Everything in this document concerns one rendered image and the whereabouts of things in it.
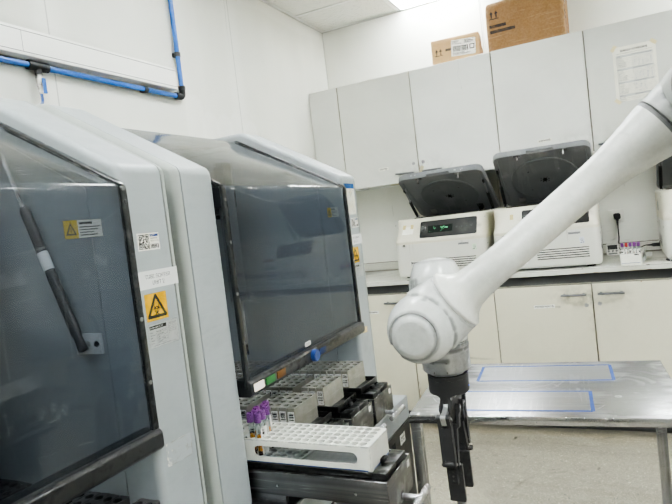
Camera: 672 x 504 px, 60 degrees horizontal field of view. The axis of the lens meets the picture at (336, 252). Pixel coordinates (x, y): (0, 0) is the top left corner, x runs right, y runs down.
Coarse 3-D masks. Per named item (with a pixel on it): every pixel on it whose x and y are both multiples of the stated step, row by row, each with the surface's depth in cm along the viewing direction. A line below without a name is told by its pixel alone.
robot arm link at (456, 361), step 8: (464, 344) 104; (448, 352) 103; (456, 352) 103; (464, 352) 104; (440, 360) 104; (448, 360) 103; (456, 360) 103; (464, 360) 104; (424, 368) 107; (432, 368) 105; (440, 368) 104; (448, 368) 103; (456, 368) 103; (464, 368) 104; (440, 376) 105; (448, 376) 105
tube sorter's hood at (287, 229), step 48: (192, 144) 153; (240, 144) 182; (240, 192) 123; (288, 192) 141; (336, 192) 166; (240, 240) 122; (288, 240) 139; (336, 240) 163; (240, 288) 120; (288, 288) 137; (336, 288) 161; (240, 336) 118; (288, 336) 136; (336, 336) 156; (240, 384) 120
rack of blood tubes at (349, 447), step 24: (288, 432) 125; (312, 432) 123; (336, 432) 121; (360, 432) 119; (384, 432) 118; (264, 456) 122; (288, 456) 121; (312, 456) 124; (336, 456) 122; (360, 456) 112
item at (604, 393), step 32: (480, 384) 156; (512, 384) 153; (544, 384) 149; (576, 384) 146; (608, 384) 144; (640, 384) 141; (416, 416) 138; (480, 416) 132; (512, 416) 130; (544, 416) 128; (576, 416) 126; (608, 416) 123; (640, 416) 121; (416, 448) 139
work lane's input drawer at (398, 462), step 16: (256, 464) 122; (272, 464) 120; (288, 464) 119; (384, 464) 114; (400, 464) 115; (256, 480) 121; (272, 480) 119; (288, 480) 118; (304, 480) 116; (320, 480) 114; (336, 480) 113; (352, 480) 111; (368, 480) 110; (384, 480) 109; (400, 480) 114; (304, 496) 116; (320, 496) 115; (336, 496) 113; (352, 496) 111; (368, 496) 110; (384, 496) 108; (400, 496) 113; (416, 496) 113
